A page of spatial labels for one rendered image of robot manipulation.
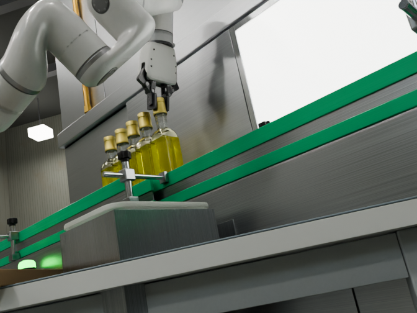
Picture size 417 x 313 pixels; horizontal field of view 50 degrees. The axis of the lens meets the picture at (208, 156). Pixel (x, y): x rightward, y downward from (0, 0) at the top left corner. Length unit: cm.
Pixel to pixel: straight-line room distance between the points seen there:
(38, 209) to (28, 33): 1207
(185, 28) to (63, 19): 59
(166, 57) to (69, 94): 78
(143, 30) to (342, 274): 56
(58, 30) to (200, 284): 50
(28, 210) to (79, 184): 1128
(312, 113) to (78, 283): 47
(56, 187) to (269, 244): 1214
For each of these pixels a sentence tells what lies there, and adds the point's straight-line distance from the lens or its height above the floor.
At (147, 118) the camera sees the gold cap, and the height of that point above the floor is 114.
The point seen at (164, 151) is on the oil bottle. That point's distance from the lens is 108.
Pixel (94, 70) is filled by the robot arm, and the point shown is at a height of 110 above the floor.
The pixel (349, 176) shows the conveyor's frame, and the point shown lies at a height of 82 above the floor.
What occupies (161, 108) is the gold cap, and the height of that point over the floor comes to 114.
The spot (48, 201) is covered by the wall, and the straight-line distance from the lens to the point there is 1274.
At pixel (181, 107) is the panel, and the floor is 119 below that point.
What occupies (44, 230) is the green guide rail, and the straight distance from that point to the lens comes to 135.
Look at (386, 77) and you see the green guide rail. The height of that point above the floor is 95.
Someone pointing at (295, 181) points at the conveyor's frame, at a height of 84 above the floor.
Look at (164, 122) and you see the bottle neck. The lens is 113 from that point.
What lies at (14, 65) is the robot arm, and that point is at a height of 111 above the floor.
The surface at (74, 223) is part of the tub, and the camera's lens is 78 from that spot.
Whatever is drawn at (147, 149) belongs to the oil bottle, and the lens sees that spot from 113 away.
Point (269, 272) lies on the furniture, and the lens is 66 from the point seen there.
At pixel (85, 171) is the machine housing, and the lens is 172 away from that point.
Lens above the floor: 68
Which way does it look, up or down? 17 degrees up
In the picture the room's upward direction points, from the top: 11 degrees counter-clockwise
